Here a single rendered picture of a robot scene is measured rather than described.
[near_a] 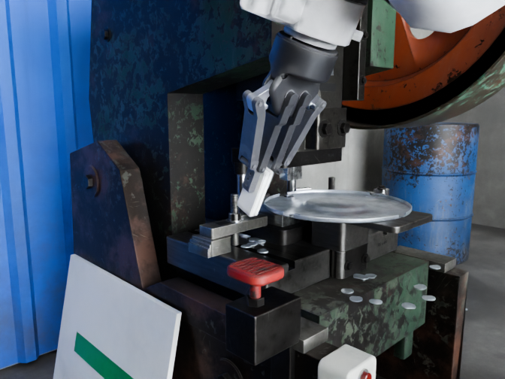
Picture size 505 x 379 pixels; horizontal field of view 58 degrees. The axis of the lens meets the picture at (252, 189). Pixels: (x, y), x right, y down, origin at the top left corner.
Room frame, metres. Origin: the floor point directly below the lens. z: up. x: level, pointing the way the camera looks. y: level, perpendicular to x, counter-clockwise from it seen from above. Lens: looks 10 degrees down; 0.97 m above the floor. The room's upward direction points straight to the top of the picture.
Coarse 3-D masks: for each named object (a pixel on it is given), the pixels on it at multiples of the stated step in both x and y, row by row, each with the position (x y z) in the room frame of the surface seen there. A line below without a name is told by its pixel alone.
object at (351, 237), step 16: (320, 224) 0.87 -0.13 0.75; (336, 224) 0.85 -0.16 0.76; (352, 224) 0.80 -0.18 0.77; (368, 224) 0.77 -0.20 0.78; (384, 224) 0.76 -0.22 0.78; (400, 224) 0.76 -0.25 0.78; (416, 224) 0.78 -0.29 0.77; (320, 240) 0.87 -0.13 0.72; (336, 240) 0.84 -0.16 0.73; (352, 240) 0.86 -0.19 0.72; (336, 256) 0.84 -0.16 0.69; (352, 256) 0.86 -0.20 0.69; (368, 256) 0.88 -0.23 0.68; (336, 272) 0.84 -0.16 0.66; (352, 272) 0.86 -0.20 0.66
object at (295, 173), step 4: (284, 168) 0.98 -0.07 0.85; (288, 168) 0.97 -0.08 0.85; (292, 168) 0.97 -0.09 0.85; (296, 168) 0.98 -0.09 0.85; (300, 168) 0.99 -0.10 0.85; (284, 172) 0.98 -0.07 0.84; (288, 172) 0.97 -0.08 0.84; (292, 172) 0.97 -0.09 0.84; (296, 172) 0.98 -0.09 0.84; (300, 172) 0.99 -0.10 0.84; (280, 176) 0.98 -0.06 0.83; (284, 176) 0.98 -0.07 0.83; (288, 176) 0.97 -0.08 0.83; (292, 176) 0.97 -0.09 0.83; (296, 176) 0.98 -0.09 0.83; (300, 176) 0.99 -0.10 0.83
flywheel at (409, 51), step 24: (480, 24) 1.04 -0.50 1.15; (504, 24) 1.01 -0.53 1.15; (408, 48) 1.20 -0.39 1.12; (432, 48) 1.16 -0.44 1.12; (456, 48) 1.08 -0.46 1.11; (480, 48) 1.04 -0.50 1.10; (504, 48) 1.08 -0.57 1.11; (384, 72) 1.25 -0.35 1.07; (408, 72) 1.20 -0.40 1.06; (432, 72) 1.12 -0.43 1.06; (456, 72) 1.08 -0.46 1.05; (480, 72) 1.12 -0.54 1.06; (384, 96) 1.20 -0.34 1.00; (408, 96) 1.16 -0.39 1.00; (432, 96) 1.14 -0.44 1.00
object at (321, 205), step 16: (288, 192) 1.02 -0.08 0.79; (304, 192) 1.04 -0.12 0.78; (320, 192) 1.05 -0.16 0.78; (336, 192) 1.05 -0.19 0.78; (352, 192) 1.04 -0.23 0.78; (272, 208) 0.85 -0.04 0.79; (288, 208) 0.87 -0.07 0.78; (304, 208) 0.87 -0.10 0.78; (320, 208) 0.86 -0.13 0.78; (336, 208) 0.85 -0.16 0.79; (352, 208) 0.85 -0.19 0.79; (368, 208) 0.87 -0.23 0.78; (384, 208) 0.87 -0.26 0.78; (400, 208) 0.87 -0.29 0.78
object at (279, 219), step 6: (264, 210) 0.95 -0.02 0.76; (270, 216) 0.93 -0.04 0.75; (276, 216) 0.92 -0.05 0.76; (282, 216) 0.91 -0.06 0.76; (270, 222) 0.94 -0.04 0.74; (276, 222) 0.92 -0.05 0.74; (282, 222) 0.91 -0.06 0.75; (288, 222) 0.92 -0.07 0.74; (294, 222) 0.94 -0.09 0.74; (300, 222) 0.95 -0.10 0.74
